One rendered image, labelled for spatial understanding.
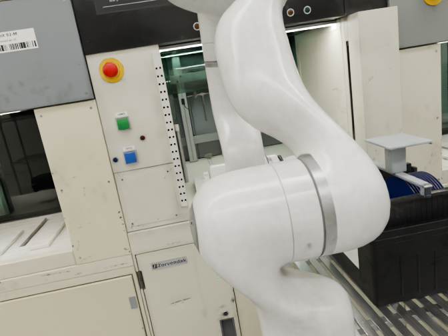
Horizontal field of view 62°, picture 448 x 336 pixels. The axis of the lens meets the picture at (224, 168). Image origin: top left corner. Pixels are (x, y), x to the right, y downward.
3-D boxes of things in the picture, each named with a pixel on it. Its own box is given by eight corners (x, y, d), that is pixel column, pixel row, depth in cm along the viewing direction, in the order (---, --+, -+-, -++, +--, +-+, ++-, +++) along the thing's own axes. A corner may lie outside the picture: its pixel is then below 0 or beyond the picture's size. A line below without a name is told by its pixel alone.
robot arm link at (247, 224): (374, 357, 44) (361, 163, 39) (221, 394, 43) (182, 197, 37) (332, 299, 56) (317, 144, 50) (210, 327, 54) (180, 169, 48)
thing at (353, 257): (327, 251, 108) (321, 194, 103) (419, 233, 109) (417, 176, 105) (375, 307, 81) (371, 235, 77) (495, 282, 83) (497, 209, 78)
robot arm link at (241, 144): (260, 59, 65) (275, 212, 76) (244, 53, 80) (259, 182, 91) (209, 67, 65) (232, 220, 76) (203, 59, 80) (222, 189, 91)
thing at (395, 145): (341, 248, 106) (331, 139, 98) (409, 235, 107) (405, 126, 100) (387, 297, 82) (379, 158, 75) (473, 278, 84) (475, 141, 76)
